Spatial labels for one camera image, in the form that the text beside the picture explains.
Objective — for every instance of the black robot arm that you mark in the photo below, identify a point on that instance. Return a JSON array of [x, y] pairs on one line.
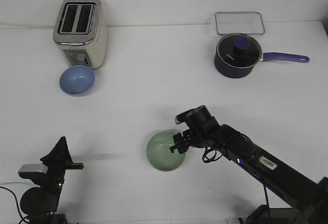
[[40, 203], [307, 200]]

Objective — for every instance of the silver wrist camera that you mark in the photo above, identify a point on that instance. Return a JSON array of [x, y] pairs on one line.
[[32, 171], [181, 118]]

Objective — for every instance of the dark blue saucepan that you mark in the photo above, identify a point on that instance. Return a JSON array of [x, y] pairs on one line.
[[266, 56]]

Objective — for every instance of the glass pot lid blue knob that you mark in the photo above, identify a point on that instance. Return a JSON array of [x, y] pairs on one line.
[[239, 51]]

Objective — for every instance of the green bowl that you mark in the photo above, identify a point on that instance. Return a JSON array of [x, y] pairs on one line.
[[159, 154]]

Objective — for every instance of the cream and steel toaster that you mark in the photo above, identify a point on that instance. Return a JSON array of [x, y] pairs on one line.
[[81, 33]]

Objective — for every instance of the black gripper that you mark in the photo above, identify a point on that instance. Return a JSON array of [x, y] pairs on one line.
[[60, 159], [201, 125]]

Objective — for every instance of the blue bowl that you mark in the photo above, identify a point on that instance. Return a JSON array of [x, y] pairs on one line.
[[77, 80]]

